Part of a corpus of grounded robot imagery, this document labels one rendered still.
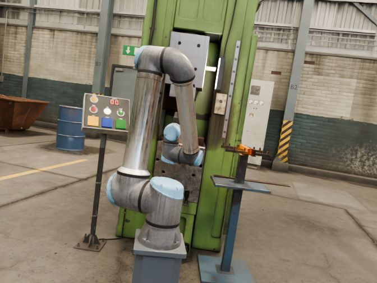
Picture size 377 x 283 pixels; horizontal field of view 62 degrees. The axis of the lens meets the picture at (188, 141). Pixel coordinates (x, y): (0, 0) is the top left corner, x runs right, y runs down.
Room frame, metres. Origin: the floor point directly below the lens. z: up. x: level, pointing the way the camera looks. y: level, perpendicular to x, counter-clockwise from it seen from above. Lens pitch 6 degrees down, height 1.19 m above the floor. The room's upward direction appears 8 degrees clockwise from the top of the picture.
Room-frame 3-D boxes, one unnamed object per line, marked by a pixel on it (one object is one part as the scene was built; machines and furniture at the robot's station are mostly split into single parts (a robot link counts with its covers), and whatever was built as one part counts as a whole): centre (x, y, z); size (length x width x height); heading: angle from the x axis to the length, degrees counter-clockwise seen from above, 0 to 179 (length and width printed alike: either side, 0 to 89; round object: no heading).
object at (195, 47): (2.71, 0.05, 1.56); 0.42 x 0.39 x 0.40; 178
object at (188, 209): (2.72, 0.04, 0.23); 0.55 x 0.37 x 0.47; 178
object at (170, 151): (1.77, 0.09, 0.94); 0.12 x 0.09 x 0.12; 70
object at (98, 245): (2.44, 0.66, 0.05); 0.22 x 0.22 x 0.09; 88
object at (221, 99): (2.63, -0.22, 1.27); 0.09 x 0.02 x 0.17; 88
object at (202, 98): (3.03, 0.04, 1.37); 0.41 x 0.10 x 0.91; 88
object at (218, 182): (2.31, -0.42, 0.70); 0.40 x 0.30 x 0.02; 93
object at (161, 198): (1.35, 0.07, 0.79); 0.17 x 0.15 x 0.18; 70
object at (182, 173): (2.72, 0.04, 0.69); 0.56 x 0.38 x 0.45; 178
